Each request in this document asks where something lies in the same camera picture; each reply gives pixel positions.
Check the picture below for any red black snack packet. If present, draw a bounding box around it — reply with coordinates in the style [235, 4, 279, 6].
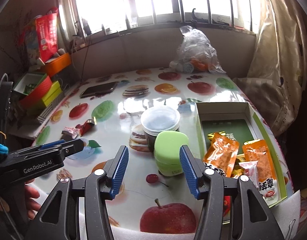
[79, 118, 96, 136]

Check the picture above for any large orange snack packet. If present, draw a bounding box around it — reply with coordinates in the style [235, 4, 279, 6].
[202, 132, 239, 178]

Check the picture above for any long gold snack bar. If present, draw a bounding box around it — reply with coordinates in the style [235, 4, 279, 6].
[231, 154, 246, 178]

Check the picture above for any pink white snack packet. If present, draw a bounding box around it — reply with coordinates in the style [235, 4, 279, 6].
[239, 161, 259, 189]

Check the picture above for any yellow orange snack bar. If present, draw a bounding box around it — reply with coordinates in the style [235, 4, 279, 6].
[207, 130, 224, 140]

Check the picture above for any person's left hand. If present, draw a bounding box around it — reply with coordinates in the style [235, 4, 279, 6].
[0, 179, 41, 220]

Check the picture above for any striped black white box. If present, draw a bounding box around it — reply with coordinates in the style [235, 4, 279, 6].
[35, 92, 65, 124]

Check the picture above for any light green plastic container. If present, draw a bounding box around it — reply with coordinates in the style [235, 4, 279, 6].
[154, 131, 189, 177]

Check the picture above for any green white cardboard box tray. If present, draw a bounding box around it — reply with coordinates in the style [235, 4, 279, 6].
[194, 101, 289, 224]

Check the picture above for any yellow green box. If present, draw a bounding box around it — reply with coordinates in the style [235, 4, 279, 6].
[30, 81, 62, 109]

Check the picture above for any red rimmed open box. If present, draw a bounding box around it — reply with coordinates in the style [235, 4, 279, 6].
[13, 72, 52, 109]

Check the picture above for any black smartphone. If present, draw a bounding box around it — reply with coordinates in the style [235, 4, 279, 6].
[80, 82, 118, 98]

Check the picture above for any orange plastic bin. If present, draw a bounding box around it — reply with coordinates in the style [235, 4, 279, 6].
[40, 53, 72, 77]

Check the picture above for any dark jar with clear lid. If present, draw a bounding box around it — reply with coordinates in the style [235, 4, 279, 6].
[140, 105, 181, 153]

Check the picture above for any red printed package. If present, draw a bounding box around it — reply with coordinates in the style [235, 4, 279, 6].
[35, 13, 58, 62]

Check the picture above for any beige curtain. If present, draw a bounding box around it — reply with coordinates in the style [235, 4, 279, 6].
[234, 0, 307, 137]

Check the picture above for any clear plastic bag of items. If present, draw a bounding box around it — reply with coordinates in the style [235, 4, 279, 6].
[169, 25, 226, 74]

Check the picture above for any black cable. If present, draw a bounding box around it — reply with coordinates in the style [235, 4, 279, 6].
[79, 33, 91, 84]

